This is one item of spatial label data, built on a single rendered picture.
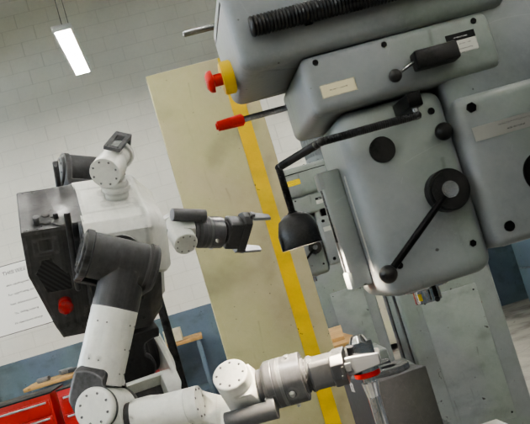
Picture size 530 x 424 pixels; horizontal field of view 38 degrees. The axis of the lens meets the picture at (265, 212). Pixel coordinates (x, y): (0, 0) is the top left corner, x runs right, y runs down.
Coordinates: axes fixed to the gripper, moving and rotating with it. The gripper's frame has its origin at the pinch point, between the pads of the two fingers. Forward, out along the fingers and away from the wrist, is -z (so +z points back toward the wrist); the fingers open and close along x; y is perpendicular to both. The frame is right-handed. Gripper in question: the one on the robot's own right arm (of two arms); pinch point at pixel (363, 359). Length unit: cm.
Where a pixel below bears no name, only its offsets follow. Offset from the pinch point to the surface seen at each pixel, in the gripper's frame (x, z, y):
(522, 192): -7.5, -33.3, -20.6
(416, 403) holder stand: 27.8, -6.6, 15.9
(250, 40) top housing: -17, 2, -56
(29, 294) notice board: 813, 441, -75
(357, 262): -4.6, -4.1, -16.9
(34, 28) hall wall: 838, 348, -421
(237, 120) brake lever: 3.2, 10.0, -48.5
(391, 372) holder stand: 28.4, -3.4, 8.3
